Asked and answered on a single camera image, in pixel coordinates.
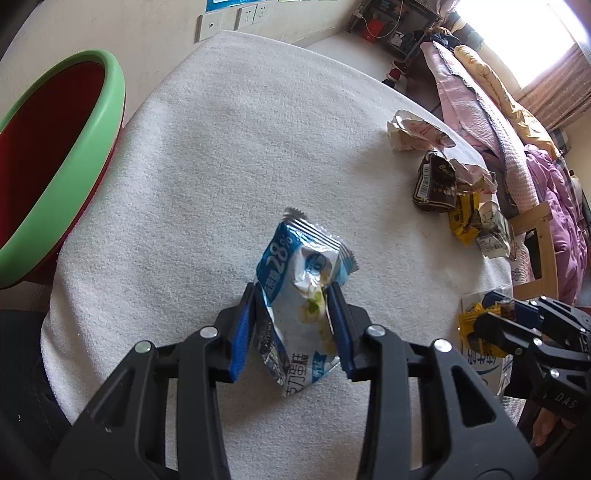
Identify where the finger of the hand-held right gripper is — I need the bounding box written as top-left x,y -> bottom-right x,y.
473,314 -> 542,360
482,291 -> 546,325

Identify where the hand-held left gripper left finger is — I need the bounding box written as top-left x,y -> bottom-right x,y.
51,282 -> 257,480

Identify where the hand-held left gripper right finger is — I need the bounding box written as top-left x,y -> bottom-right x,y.
325,285 -> 540,480

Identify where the blue white snack wrapper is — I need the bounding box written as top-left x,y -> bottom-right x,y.
252,207 -> 360,398

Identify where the pink white wrapper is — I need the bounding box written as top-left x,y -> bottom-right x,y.
387,109 -> 457,154

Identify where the red bin with green rim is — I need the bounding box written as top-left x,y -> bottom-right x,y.
0,50 -> 126,291

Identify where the person's right hand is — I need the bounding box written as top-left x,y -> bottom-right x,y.
531,408 -> 568,448

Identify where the white blue printed packet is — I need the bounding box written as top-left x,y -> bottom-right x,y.
462,292 -> 513,398

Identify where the floral seat cushion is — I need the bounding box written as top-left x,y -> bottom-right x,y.
510,233 -> 537,287

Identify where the wooden chair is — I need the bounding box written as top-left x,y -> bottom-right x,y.
510,200 -> 561,301

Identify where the white green snack wrapper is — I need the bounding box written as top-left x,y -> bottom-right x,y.
475,200 -> 512,258

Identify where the purple blanket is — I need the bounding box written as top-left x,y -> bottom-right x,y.
524,143 -> 591,305

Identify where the yellow black snack wrapper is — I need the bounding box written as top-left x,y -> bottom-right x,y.
449,191 -> 483,246

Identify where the dark brown snack wrapper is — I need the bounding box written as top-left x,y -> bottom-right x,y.
412,151 -> 458,213

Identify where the white table cloth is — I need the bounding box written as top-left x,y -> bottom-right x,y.
41,30 -> 515,467

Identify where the yellow patterned blanket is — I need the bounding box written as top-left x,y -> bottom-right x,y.
455,44 -> 561,148

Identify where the patterned curtain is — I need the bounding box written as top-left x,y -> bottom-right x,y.
515,41 -> 591,130

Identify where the bed with pink bedspread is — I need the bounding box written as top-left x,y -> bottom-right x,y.
420,39 -> 541,217

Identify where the bright window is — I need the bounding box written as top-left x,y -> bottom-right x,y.
455,0 -> 578,88

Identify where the dark clothes pile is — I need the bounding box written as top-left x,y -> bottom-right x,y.
425,25 -> 455,47

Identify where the metal shelf rack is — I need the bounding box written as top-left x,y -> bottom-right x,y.
348,0 -> 444,61

